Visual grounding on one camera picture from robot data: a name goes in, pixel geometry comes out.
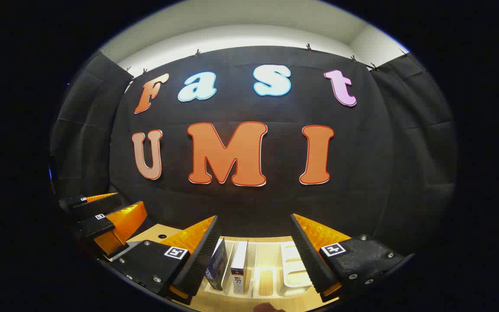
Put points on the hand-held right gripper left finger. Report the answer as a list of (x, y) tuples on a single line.
[(197, 260)]

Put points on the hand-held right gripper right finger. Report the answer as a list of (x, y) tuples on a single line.
[(308, 255)]

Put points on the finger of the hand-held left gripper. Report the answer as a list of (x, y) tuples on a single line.
[(98, 226), (74, 202)]

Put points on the white bookshelf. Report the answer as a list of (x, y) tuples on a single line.
[(295, 268)]

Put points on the blue cover book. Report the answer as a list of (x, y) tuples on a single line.
[(217, 264)]

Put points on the white portrait cover book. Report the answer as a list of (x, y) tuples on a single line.
[(239, 260)]

